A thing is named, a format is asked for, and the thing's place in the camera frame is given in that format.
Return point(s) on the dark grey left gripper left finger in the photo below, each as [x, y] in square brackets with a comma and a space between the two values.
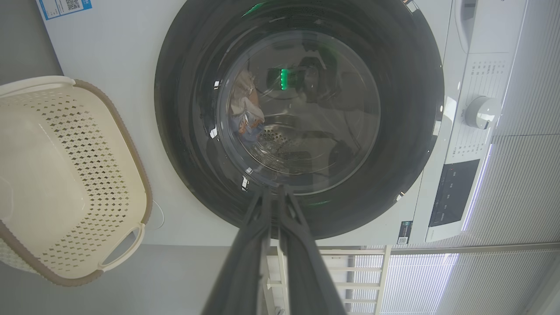
[245, 271]

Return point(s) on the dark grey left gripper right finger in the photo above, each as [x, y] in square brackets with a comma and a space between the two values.
[306, 275]

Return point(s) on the blue printed garment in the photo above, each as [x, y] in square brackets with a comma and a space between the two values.
[251, 129]

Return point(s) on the round black glass washer door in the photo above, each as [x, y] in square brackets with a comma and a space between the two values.
[183, 109]

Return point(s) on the cream printed garment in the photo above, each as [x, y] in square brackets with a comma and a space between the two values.
[245, 92]

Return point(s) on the perforated steel washer drum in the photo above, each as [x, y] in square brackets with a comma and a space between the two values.
[284, 148]

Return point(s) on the black washer display panel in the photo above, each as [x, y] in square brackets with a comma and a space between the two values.
[455, 192]

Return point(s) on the white front-load washing machine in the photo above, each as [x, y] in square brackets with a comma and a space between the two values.
[109, 52]

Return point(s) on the white slatted railing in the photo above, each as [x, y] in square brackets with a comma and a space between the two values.
[363, 280]

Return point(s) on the round white filter cover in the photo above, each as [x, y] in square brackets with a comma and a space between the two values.
[161, 214]

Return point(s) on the black QR code sticker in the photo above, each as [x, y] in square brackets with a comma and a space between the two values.
[404, 232]

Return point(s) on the cream perforated laundry basket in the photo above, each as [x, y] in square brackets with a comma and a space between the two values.
[52, 175]

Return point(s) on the white round control knob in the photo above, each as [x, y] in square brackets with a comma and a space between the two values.
[481, 113]

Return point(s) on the white detergent drawer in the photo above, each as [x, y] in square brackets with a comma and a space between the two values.
[466, 22]

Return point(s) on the blue energy label sticker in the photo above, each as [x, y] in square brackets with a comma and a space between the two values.
[61, 6]

